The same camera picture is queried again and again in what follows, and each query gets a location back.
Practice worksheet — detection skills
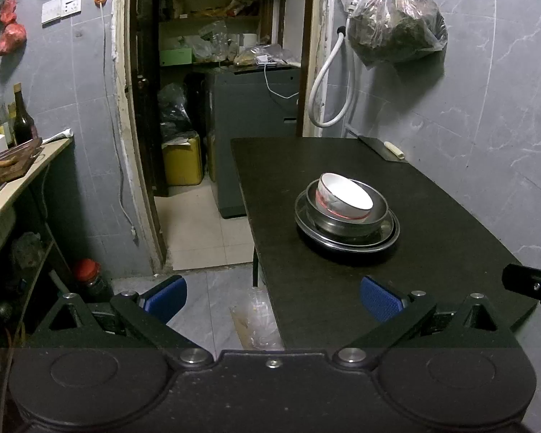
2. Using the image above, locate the black plastic bag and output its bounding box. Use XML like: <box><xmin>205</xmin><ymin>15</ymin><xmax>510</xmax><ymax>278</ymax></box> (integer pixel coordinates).
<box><xmin>157</xmin><ymin>83</ymin><xmax>194</xmax><ymax>138</ymax></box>

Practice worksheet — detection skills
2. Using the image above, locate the white ceramic bowl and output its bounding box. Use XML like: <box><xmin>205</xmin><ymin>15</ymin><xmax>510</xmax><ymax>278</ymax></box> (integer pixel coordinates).
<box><xmin>316</xmin><ymin>172</ymin><xmax>375</xmax><ymax>223</ymax></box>
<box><xmin>315</xmin><ymin>189</ymin><xmax>376</xmax><ymax>225</ymax></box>

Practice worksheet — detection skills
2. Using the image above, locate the white door frame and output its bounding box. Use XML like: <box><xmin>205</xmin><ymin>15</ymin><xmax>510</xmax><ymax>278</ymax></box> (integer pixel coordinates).
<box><xmin>112</xmin><ymin>0</ymin><xmax>337</xmax><ymax>276</ymax></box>

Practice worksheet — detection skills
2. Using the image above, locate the dark wooden door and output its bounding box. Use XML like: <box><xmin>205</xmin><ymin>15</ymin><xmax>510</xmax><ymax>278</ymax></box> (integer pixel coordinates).
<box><xmin>131</xmin><ymin>0</ymin><xmax>167</xmax><ymax>197</ymax></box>

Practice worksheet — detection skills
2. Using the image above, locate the steel plate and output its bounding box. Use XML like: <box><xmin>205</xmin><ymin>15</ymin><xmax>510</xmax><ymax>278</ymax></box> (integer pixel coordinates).
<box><xmin>294</xmin><ymin>188</ymin><xmax>400</xmax><ymax>254</ymax></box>
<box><xmin>296</xmin><ymin>189</ymin><xmax>395</xmax><ymax>248</ymax></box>

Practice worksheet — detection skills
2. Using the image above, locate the white charger cable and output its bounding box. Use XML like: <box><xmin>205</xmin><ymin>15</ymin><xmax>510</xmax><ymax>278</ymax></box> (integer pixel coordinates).
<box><xmin>256</xmin><ymin>53</ymin><xmax>300</xmax><ymax>100</ymax></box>

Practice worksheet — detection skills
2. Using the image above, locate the black wall cable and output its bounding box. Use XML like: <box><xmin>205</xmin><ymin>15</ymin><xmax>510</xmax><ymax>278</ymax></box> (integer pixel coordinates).
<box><xmin>99</xmin><ymin>4</ymin><xmax>138</xmax><ymax>242</ymax></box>

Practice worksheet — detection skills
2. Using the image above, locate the clear oil bottle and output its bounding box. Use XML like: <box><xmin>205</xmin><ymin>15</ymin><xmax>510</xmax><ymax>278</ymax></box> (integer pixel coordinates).
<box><xmin>0</xmin><ymin>97</ymin><xmax>16</xmax><ymax>145</ymax></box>

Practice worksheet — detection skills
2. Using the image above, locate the white squeeze tube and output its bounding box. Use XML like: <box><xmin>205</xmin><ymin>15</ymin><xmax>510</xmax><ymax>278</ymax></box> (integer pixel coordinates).
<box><xmin>43</xmin><ymin>128</ymin><xmax>74</xmax><ymax>144</ymax></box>

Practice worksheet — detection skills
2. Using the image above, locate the cleaver with white handle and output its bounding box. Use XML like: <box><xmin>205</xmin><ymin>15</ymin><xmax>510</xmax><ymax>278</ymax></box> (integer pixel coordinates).
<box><xmin>358</xmin><ymin>135</ymin><xmax>408</xmax><ymax>163</ymax></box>

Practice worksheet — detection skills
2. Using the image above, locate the cluttered storage shelf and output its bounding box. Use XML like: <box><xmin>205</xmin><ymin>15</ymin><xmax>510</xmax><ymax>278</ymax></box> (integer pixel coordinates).
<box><xmin>158</xmin><ymin>0</ymin><xmax>271</xmax><ymax>61</ymax></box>

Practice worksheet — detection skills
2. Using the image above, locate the green box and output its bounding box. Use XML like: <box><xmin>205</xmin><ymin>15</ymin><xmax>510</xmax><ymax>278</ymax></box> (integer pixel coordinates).
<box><xmin>160</xmin><ymin>49</ymin><xmax>194</xmax><ymax>67</ymax></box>

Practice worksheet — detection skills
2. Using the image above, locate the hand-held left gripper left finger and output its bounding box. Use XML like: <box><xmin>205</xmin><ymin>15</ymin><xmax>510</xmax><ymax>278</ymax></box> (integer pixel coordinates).
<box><xmin>25</xmin><ymin>275</ymin><xmax>215</xmax><ymax>368</ymax></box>

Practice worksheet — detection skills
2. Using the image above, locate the steel bowl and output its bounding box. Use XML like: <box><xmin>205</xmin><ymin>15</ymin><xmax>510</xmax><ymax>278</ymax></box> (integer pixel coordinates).
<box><xmin>305</xmin><ymin>178</ymin><xmax>389</xmax><ymax>238</ymax></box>

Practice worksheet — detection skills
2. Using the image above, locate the white hose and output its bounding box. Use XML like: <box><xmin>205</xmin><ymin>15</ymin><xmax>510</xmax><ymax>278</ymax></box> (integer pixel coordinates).
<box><xmin>307</xmin><ymin>31</ymin><xmax>359</xmax><ymax>128</ymax></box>

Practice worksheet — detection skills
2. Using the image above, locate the grey cabinet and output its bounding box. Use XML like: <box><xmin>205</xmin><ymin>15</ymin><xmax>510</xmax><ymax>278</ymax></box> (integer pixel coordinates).
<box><xmin>205</xmin><ymin>65</ymin><xmax>300</xmax><ymax>219</ymax></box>

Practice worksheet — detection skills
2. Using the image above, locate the red lid jar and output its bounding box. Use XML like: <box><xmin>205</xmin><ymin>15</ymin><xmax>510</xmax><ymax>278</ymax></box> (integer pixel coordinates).
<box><xmin>74</xmin><ymin>259</ymin><xmax>113</xmax><ymax>303</ymax></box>

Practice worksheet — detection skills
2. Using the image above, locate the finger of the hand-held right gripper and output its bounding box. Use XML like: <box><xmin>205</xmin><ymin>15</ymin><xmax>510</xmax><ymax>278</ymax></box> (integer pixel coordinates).
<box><xmin>502</xmin><ymin>262</ymin><xmax>541</xmax><ymax>321</ymax></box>

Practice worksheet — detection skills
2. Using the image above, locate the plastic jerrycan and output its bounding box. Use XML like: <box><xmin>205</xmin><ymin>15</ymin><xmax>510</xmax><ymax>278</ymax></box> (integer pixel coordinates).
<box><xmin>162</xmin><ymin>132</ymin><xmax>203</xmax><ymax>187</ymax></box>

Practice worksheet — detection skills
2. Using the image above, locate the cream kitchen counter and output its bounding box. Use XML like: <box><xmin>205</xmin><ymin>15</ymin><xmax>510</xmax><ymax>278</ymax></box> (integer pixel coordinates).
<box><xmin>0</xmin><ymin>137</ymin><xmax>73</xmax><ymax>280</ymax></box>

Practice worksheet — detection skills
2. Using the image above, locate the dark glass bottle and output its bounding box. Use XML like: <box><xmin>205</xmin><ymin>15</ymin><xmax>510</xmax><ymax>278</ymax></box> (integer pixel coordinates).
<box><xmin>13</xmin><ymin>83</ymin><xmax>37</xmax><ymax>145</ymax></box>

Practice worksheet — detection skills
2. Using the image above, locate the clear plastic bag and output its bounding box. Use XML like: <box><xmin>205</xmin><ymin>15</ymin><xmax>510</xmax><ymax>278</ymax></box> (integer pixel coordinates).
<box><xmin>229</xmin><ymin>286</ymin><xmax>286</xmax><ymax>351</ymax></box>

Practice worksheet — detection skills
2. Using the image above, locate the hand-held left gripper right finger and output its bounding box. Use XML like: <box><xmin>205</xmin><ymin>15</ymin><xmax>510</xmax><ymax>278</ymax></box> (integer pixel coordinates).
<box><xmin>333</xmin><ymin>276</ymin><xmax>524</xmax><ymax>368</ymax></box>

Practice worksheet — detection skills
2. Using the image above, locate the plastic bag of greens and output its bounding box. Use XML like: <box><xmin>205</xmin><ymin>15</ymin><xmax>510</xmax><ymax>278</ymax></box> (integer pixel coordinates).
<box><xmin>347</xmin><ymin>0</ymin><xmax>448</xmax><ymax>66</ymax></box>

